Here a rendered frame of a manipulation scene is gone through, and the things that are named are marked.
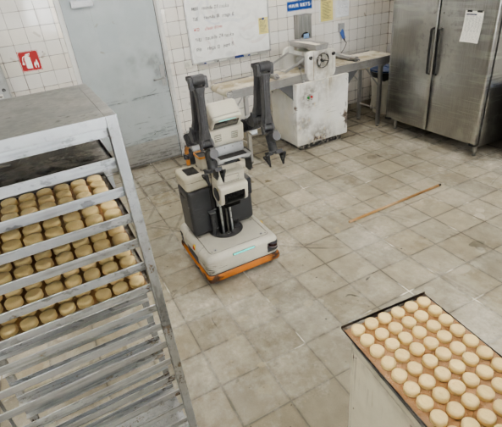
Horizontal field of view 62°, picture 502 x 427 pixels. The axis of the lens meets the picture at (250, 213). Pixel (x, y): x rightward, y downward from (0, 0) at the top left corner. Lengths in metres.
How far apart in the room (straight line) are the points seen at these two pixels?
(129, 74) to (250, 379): 3.89
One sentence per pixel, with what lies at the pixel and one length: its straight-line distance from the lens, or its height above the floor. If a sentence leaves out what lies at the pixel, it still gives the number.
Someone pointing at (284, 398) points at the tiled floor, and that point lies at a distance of 2.59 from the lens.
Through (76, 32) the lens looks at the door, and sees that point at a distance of 5.28.
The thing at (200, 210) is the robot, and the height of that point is 0.52.
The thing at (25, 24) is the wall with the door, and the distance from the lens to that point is 5.21.
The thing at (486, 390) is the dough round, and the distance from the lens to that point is 1.58.
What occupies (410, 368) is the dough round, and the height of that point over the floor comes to 0.92.
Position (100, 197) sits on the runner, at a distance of 1.25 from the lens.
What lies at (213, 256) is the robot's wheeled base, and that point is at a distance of 3.16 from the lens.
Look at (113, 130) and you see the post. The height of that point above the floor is 1.78.
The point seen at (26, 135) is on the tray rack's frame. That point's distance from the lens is 1.15.
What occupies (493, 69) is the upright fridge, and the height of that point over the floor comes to 0.98.
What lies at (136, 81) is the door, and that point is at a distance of 5.45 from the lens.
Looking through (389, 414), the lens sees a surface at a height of 0.71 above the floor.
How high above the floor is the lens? 2.11
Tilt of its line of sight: 30 degrees down
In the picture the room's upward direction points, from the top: 6 degrees counter-clockwise
